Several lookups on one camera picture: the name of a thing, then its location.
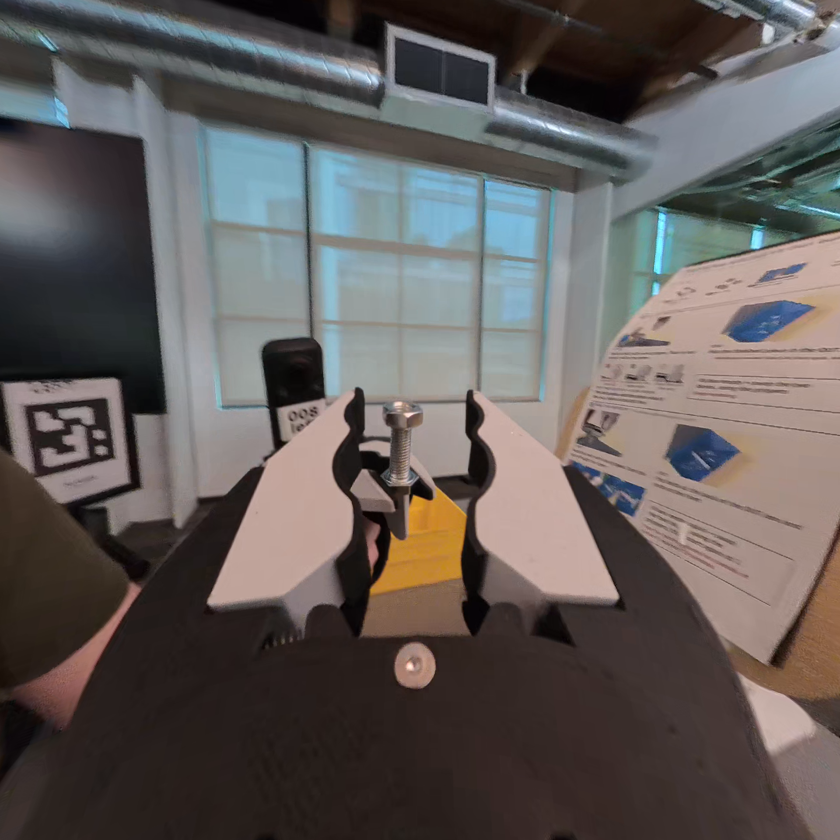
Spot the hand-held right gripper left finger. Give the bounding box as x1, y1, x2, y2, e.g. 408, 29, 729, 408
207, 387, 373, 636

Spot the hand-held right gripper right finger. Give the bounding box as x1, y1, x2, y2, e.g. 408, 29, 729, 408
461, 387, 621, 636

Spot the yellow plastic bin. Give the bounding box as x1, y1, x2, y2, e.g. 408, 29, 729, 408
369, 495, 468, 595

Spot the steel hex bolt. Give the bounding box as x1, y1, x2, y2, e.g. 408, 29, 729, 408
382, 402, 424, 490

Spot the person's left forearm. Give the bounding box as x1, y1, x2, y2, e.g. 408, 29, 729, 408
13, 581, 142, 731

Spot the large paned window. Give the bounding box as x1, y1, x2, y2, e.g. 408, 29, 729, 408
200, 125, 555, 409

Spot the large black screen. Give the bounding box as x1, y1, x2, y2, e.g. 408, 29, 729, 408
0, 118, 166, 416

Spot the instruction board on white stand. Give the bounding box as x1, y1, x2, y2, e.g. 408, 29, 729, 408
554, 230, 840, 762

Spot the framed marker sign on stand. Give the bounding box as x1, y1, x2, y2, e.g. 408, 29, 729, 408
0, 377, 152, 581

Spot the white air vent grille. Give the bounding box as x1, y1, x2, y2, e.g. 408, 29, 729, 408
384, 23, 497, 109

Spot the silver ceiling pipe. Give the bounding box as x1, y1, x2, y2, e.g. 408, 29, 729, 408
696, 0, 840, 42

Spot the silver ventilation duct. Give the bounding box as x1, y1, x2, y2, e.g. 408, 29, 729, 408
0, 0, 657, 178

